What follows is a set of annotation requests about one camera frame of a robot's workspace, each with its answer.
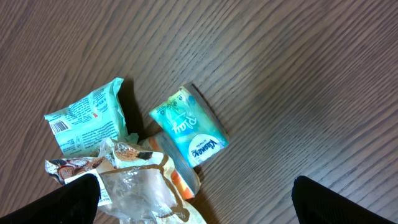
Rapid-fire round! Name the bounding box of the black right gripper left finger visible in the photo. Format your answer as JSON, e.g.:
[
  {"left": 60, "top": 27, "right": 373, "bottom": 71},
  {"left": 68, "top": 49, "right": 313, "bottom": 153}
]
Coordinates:
[{"left": 1, "top": 174, "right": 100, "bottom": 224}]

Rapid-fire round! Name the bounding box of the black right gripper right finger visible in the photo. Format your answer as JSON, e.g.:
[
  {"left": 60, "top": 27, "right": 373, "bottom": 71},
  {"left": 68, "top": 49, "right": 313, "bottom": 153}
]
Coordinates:
[{"left": 292, "top": 175, "right": 394, "bottom": 224}]

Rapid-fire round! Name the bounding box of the clear bagged bread snack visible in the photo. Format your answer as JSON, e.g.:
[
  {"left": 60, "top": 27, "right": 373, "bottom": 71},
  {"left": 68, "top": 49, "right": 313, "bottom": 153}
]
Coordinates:
[{"left": 44, "top": 138, "right": 205, "bottom": 223}]

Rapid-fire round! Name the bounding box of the teal wet wipes pack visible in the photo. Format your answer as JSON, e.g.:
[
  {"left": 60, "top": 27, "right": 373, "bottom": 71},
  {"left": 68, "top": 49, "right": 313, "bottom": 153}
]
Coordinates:
[{"left": 44, "top": 78, "right": 139, "bottom": 157}]

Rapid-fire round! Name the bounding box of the orange tissue pack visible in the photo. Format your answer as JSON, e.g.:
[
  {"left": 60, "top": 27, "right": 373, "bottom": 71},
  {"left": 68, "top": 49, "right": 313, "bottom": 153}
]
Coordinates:
[{"left": 139, "top": 131, "right": 201, "bottom": 200}]

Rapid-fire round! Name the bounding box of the teal tissue pack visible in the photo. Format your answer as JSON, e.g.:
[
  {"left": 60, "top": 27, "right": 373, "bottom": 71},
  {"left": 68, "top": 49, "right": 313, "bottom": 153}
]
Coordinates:
[{"left": 149, "top": 83, "right": 229, "bottom": 167}]

